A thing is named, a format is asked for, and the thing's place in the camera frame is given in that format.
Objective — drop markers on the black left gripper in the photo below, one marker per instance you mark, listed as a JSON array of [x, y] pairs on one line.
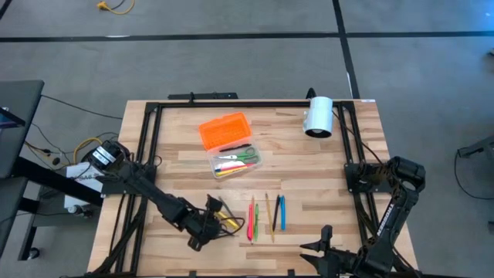
[[204, 226]]

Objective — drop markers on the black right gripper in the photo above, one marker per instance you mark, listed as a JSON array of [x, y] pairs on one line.
[[339, 262]]

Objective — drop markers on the dark grey pencil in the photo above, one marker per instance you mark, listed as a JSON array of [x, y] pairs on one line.
[[225, 204]]

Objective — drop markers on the thick pink pen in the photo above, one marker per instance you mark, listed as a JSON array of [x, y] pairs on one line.
[[250, 224]]

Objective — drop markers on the green pen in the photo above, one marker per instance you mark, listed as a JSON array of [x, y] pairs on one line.
[[256, 220]]

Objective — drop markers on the blue pen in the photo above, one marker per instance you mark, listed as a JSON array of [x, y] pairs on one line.
[[283, 214]]

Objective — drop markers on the yellow pencil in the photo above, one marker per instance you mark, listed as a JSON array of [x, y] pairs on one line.
[[269, 216]]

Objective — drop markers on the thin pink pen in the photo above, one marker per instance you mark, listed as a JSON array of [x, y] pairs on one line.
[[235, 167]]

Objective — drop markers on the clear box with orange lid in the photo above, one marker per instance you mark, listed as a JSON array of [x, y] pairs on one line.
[[224, 131]]

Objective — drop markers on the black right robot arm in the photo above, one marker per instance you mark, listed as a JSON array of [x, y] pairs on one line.
[[390, 224]]

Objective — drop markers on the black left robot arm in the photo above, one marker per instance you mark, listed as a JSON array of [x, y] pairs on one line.
[[154, 195]]

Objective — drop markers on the white cardboard box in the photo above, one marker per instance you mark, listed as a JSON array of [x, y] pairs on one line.
[[77, 195]]

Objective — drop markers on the black bar with knob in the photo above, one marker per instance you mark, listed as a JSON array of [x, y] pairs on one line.
[[208, 95]]

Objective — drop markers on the blue-lit screen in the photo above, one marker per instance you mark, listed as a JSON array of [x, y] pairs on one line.
[[7, 119]]

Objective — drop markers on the black side desk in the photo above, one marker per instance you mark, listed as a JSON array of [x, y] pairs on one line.
[[19, 96]]

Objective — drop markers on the black aluminium table frame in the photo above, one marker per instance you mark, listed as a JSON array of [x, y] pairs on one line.
[[251, 104]]

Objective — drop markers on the small black pointed mount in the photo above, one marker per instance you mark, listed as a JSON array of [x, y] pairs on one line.
[[311, 93]]

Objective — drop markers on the black desk leg frame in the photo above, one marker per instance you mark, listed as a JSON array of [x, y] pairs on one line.
[[38, 172]]

